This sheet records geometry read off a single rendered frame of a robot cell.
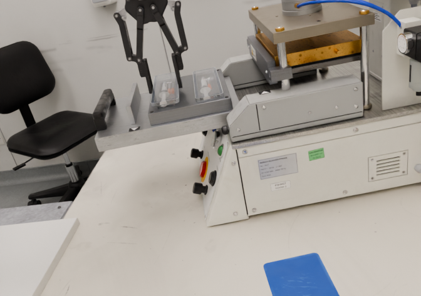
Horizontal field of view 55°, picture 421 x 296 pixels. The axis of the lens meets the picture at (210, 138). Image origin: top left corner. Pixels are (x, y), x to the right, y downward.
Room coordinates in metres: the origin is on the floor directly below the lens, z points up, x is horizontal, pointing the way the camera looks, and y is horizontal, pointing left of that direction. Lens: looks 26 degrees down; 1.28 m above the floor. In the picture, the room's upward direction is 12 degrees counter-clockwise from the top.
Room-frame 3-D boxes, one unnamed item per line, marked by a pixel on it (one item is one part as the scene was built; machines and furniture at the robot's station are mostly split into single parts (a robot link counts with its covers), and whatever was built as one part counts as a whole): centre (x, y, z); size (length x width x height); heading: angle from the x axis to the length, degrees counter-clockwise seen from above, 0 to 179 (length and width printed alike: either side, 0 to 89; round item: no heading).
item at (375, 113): (0.83, -0.27, 0.93); 0.46 x 0.35 x 0.01; 89
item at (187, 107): (0.84, 0.03, 0.98); 0.20 x 0.17 x 0.03; 179
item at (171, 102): (0.84, 0.07, 1.00); 0.18 x 0.06 x 0.02; 0
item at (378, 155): (0.82, -0.23, 0.84); 0.53 x 0.37 x 0.17; 89
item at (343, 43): (0.83, -0.23, 1.07); 0.22 x 0.17 x 0.10; 179
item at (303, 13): (0.81, -0.26, 1.08); 0.31 x 0.24 x 0.13; 179
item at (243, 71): (0.97, -0.17, 0.97); 0.25 x 0.05 x 0.07; 89
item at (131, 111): (0.84, 0.07, 0.97); 0.30 x 0.22 x 0.08; 89
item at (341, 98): (0.70, -0.16, 0.97); 0.26 x 0.05 x 0.07; 89
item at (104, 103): (0.84, 0.21, 0.99); 0.15 x 0.02 x 0.04; 179
